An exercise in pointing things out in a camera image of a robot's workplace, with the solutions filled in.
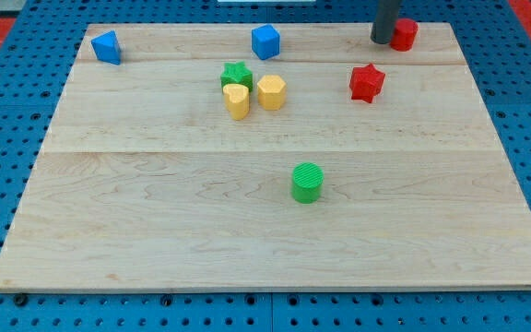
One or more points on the yellow hexagon block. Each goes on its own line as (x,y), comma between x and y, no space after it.
(272,92)

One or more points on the light wooden board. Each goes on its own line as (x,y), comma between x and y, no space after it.
(145,184)

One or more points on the green cylinder block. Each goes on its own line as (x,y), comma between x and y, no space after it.
(307,181)

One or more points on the yellow heart block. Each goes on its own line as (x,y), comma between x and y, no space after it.
(237,100)

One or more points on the green star block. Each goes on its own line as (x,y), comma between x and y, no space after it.
(237,73)

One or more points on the blue cube block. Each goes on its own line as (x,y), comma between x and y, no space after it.
(265,41)

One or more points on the red star block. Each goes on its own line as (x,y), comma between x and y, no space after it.
(366,83)

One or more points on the red cylinder block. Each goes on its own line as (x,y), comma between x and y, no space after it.
(405,33)

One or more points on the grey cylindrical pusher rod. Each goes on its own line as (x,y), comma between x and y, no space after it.
(383,25)

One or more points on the blue triangle block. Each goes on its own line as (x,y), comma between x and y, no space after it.
(107,48)

